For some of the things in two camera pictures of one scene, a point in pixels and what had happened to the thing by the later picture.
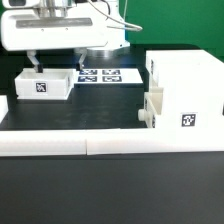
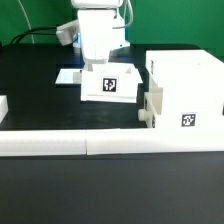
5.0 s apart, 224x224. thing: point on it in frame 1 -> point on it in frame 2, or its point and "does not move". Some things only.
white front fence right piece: [154, 140] does not move
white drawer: [50, 84] -> [110, 83]
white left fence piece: [3, 106] does not move
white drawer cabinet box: [193, 87] does not move
